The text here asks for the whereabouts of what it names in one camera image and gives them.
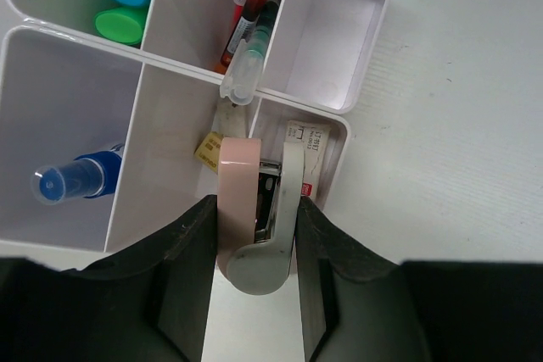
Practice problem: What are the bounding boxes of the pink black eraser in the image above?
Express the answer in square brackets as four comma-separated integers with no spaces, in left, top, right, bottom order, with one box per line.
[216,137,305,296]

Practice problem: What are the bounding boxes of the teal cap pen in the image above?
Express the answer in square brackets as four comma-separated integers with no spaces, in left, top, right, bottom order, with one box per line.
[220,1,279,106]

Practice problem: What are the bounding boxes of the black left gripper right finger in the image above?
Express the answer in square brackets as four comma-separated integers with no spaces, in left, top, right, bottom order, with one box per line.
[295,198,542,361]

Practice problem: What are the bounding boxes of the blue cap marker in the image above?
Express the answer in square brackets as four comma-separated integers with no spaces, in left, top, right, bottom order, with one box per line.
[31,142,125,205]

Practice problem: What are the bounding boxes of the beige long eraser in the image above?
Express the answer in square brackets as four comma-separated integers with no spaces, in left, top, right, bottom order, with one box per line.
[216,98,247,138]

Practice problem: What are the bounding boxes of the red orange pen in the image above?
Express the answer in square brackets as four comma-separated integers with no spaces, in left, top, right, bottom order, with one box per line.
[215,0,266,74]

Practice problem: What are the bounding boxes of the white compartment organizer box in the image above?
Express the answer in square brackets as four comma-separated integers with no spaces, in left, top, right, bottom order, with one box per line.
[1,0,388,252]

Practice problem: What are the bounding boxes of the white eraser red label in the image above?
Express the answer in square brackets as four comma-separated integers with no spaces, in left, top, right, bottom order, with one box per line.
[285,120,332,200]

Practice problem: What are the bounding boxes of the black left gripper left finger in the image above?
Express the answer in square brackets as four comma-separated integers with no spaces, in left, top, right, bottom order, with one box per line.
[1,195,217,361]

